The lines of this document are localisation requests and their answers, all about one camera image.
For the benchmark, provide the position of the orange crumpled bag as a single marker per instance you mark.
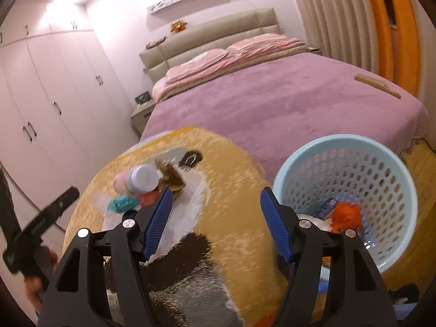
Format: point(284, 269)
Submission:
point(345, 216)

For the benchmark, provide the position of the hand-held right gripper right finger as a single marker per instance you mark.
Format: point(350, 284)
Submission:
point(274, 223)

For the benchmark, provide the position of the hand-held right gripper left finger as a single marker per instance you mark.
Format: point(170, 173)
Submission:
point(157, 223)

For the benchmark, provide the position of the pink wrapper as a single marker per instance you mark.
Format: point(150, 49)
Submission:
point(120, 181)

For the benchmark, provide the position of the dark headboard ornament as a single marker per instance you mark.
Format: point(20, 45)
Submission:
point(156, 43)

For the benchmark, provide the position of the person's left hand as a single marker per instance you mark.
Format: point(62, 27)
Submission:
point(34, 284)

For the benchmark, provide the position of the teal snack packet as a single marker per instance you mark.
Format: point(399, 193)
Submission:
point(121, 204)

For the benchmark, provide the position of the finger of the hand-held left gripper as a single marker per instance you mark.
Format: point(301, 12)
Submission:
point(51, 214)
point(7, 204)

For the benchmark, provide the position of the beige nightstand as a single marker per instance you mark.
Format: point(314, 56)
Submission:
point(141, 117)

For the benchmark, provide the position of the white crumpled paper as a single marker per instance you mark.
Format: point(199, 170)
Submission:
point(315, 223)

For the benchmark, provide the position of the orange door frame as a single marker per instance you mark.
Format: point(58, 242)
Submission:
point(405, 34)

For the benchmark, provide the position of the pink pillow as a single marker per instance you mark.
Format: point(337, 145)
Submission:
point(206, 56)

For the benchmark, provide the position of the white pleated curtain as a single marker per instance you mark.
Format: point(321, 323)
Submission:
point(327, 17)

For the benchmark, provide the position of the gold brown wrapper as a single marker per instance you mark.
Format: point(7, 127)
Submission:
point(172, 177)

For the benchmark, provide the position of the clear plastic wrapper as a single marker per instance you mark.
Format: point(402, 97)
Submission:
point(102, 207)

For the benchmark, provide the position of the dark picture frame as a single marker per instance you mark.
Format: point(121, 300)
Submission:
point(143, 98)

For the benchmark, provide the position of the orange bow decoration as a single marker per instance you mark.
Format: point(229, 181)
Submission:
point(177, 27)

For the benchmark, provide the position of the light blue perforated basket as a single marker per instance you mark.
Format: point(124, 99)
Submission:
point(381, 184)

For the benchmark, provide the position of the beige padded headboard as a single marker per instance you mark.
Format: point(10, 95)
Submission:
point(211, 34)

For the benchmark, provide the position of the red wrapper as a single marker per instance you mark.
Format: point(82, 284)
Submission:
point(149, 198)

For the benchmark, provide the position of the blue printed packet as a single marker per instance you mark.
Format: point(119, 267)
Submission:
point(326, 208)

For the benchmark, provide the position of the silver foil wrapper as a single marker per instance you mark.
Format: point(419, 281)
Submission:
point(172, 154)

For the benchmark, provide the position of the white wardrobe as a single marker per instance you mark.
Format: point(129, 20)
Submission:
point(51, 81)

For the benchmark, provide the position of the wooden stick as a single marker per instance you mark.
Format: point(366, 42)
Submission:
point(376, 85)

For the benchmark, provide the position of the bed with purple cover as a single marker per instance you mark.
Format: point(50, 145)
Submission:
point(289, 109)

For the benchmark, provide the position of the yellow animal printed blanket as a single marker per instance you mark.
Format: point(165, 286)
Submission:
point(221, 190)

